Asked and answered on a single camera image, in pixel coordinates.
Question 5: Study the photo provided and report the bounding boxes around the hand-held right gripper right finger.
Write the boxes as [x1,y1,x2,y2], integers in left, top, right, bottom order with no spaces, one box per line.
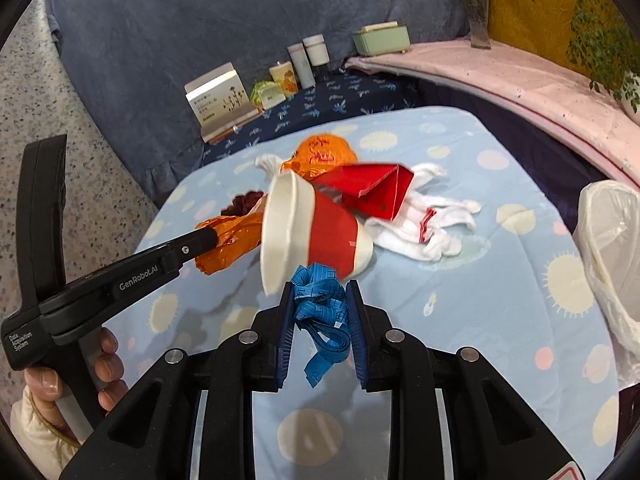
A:
[344,280,608,480]

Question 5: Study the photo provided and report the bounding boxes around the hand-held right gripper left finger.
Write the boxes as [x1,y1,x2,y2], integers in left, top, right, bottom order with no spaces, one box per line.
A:
[59,281,297,480]

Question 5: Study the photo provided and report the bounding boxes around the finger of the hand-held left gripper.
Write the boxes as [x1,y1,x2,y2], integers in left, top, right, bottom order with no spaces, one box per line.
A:
[166,228,220,272]

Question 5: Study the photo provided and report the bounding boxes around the orange wrapper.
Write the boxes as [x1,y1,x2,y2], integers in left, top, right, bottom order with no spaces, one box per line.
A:
[194,210,266,276]

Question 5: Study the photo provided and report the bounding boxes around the blue measuring tape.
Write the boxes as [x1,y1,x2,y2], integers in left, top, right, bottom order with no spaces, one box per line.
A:
[290,262,351,388]

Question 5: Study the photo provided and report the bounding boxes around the white knotted cloth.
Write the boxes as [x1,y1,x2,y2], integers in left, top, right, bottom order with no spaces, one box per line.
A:
[255,154,293,181]

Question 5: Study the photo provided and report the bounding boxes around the red paper cup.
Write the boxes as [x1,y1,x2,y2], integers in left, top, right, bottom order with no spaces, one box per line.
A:
[260,170,373,297]

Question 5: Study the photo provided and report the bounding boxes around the white gloves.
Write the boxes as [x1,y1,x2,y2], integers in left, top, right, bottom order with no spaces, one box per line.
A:
[367,162,482,263]

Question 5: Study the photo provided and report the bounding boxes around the red paper box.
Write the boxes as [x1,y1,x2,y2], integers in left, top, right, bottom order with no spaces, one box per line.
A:
[312,162,416,222]

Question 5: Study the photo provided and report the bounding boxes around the trash bin with white bag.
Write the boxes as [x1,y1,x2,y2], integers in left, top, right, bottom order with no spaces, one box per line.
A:
[571,179,640,393]

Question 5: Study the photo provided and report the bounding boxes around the person's left forearm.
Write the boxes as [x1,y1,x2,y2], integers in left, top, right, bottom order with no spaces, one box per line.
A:
[9,392,83,480]

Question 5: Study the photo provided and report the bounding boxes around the person's left hand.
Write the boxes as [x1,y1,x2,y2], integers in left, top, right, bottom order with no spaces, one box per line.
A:
[24,326,130,414]

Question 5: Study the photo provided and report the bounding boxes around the white card box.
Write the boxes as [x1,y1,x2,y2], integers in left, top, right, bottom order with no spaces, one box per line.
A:
[185,62,261,142]

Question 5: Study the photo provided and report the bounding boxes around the light blue printed blanket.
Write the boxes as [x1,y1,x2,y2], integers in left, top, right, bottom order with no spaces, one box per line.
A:
[102,105,623,480]

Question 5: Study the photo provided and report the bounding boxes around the small green packet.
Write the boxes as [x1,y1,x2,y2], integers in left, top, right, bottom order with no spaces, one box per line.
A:
[250,80,283,111]

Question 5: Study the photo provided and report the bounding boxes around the yellow printed can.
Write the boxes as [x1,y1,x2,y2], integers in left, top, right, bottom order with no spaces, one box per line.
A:
[269,61,299,98]

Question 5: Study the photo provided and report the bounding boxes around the white tube bottle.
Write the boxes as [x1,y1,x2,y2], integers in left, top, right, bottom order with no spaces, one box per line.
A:
[287,44,317,88]

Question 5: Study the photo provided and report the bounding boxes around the blue curtain cloth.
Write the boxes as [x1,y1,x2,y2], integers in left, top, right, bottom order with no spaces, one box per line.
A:
[45,0,471,201]

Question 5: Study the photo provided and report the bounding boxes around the dark blue printed cloth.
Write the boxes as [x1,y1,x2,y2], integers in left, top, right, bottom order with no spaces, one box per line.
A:
[200,67,421,161]

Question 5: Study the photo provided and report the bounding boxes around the white jar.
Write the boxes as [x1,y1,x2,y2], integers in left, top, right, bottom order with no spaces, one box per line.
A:
[302,34,329,67]

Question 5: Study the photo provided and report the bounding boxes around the purple table skirt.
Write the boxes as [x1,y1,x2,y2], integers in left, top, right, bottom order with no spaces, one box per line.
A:
[415,80,616,196]

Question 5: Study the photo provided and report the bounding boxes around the green tissue box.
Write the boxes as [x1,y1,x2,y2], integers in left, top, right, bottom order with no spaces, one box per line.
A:
[351,21,413,57]

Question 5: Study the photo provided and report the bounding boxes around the pink cloth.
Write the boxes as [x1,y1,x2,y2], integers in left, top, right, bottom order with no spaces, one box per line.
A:
[345,40,640,186]

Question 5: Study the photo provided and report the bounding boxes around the glass vase with pink flowers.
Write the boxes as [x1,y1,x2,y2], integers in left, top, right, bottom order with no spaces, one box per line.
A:
[440,0,498,50]

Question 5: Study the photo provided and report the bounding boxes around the yellow cloth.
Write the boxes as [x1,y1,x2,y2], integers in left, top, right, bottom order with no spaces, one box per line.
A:
[482,0,621,81]

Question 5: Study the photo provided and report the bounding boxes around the potted green plant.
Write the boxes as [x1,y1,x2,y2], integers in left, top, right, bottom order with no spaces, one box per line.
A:
[525,0,640,128]

